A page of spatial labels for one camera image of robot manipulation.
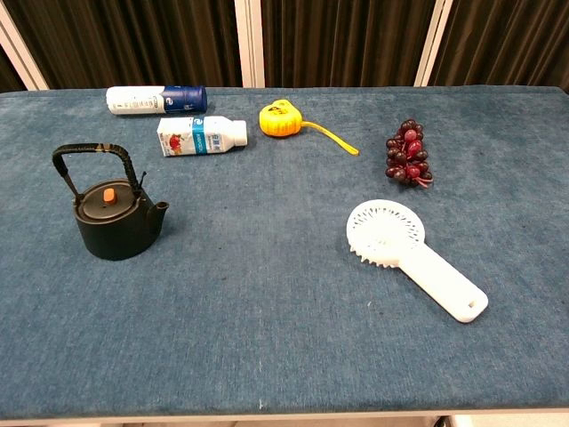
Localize dark pleated curtain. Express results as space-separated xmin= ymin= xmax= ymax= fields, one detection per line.
xmin=0 ymin=0 xmax=569 ymax=93

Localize bunch of dark red grapes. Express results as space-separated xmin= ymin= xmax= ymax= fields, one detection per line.
xmin=384 ymin=118 xmax=435 ymax=189

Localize white frame post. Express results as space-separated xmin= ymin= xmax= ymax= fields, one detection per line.
xmin=0 ymin=4 xmax=50 ymax=92
xmin=234 ymin=0 xmax=267 ymax=89
xmin=413 ymin=0 xmax=458 ymax=87

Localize black cast iron kettle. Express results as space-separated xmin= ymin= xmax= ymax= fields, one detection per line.
xmin=52 ymin=141 xmax=171 ymax=262

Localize blue table cloth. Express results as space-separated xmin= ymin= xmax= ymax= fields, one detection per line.
xmin=0 ymin=85 xmax=569 ymax=421

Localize white and navy can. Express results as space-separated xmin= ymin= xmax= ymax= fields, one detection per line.
xmin=105 ymin=85 xmax=209 ymax=117

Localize yellow tape measure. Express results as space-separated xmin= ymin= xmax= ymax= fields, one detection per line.
xmin=259 ymin=100 xmax=360 ymax=157

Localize white handheld fan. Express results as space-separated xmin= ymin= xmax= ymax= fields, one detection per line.
xmin=346 ymin=198 xmax=490 ymax=324

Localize white milk bottle blue label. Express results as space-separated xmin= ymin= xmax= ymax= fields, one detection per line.
xmin=156 ymin=115 xmax=248 ymax=158

